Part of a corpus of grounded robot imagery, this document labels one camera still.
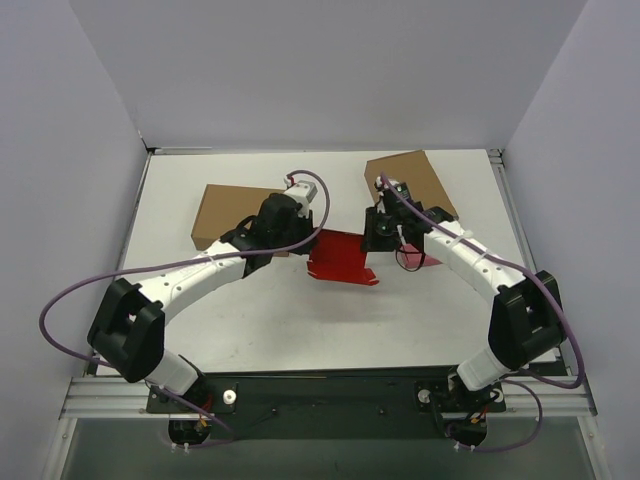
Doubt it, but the pink paper box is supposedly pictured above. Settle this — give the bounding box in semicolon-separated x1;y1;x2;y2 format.
397;244;440;270

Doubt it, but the left brown cardboard box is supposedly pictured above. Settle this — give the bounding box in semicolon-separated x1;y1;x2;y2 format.
191;184;281;251

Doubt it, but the right brown cardboard box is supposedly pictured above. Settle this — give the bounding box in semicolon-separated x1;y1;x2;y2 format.
364;150;458;219

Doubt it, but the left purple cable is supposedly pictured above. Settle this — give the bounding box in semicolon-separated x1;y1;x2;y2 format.
38;169;332;449

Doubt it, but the brown cardboard box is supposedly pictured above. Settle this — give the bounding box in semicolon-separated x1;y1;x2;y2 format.
191;184;281;251
364;150;458;219

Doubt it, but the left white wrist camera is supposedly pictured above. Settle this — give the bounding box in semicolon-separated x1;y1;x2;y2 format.
284;175;318;218

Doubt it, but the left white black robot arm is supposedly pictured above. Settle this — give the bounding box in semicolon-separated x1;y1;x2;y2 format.
88;182;316;412

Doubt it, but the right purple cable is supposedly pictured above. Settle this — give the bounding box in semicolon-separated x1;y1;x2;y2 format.
379;171;587;452

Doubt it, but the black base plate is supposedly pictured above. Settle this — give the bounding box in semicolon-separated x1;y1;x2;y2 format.
146;366;506;440

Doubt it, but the aluminium frame rail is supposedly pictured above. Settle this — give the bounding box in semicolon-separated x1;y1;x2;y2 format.
60;376;597;419

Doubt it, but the red paper box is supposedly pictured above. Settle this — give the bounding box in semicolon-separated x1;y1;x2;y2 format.
307;230;379;286

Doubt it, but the purple cable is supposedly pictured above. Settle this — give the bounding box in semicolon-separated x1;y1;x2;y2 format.
379;171;587;452
38;169;332;449

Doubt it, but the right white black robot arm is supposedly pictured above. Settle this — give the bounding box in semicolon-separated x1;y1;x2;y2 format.
361;175;567;391

